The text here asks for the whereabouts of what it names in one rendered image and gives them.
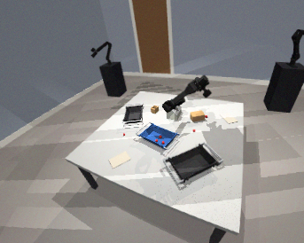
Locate blue plastic tray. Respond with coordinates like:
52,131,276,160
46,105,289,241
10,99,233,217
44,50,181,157
138,123,180,149

